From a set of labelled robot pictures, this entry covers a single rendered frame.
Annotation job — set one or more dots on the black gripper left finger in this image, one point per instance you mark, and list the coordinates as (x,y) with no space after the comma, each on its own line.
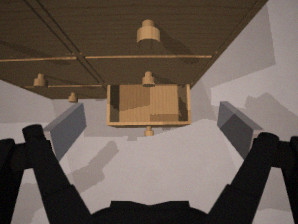
(44,148)

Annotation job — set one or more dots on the brown wooden drawer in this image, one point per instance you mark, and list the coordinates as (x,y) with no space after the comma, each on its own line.
(49,71)
(161,106)
(148,70)
(124,26)
(23,32)
(73,93)

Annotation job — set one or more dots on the tan wooden chest of drawers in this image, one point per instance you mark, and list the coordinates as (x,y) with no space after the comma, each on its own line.
(41,10)

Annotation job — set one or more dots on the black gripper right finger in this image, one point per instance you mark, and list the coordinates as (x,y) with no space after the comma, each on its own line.
(238,201)

